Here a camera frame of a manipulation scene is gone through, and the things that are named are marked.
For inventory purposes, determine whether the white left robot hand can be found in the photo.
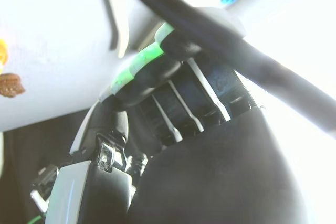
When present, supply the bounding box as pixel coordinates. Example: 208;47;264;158
44;22;309;224

